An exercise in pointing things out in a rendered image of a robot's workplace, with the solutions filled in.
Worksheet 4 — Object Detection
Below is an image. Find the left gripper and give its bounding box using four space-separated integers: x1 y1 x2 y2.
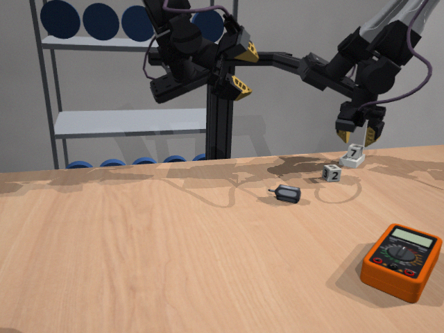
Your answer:
336 86 386 147

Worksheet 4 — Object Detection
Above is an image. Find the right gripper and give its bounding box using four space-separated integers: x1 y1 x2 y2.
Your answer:
191 37 259 101

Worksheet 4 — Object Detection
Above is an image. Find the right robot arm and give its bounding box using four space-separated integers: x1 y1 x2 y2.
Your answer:
142 0 250 98

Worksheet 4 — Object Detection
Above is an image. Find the orange digital multimeter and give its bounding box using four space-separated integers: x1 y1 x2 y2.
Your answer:
360 223 443 303

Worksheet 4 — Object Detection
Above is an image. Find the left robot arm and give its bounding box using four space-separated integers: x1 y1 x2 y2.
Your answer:
305 0 440 133

